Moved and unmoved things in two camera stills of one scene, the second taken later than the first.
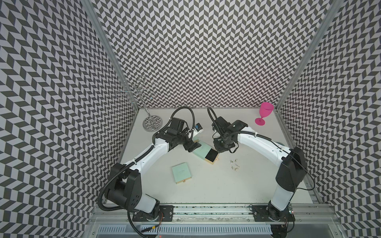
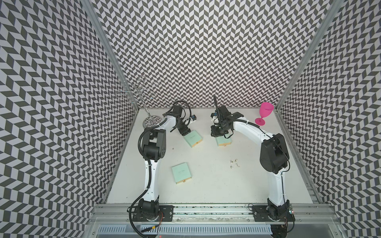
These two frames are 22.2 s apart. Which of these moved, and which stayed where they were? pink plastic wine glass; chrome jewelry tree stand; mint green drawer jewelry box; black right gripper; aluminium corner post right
Moved: mint green drawer jewelry box; black right gripper
Stayed: pink plastic wine glass; chrome jewelry tree stand; aluminium corner post right
